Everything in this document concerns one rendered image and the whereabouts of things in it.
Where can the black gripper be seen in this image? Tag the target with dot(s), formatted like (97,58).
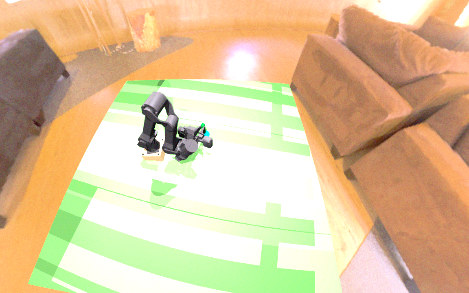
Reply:
(206,140)

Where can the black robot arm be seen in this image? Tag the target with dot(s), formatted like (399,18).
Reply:
(181,147)

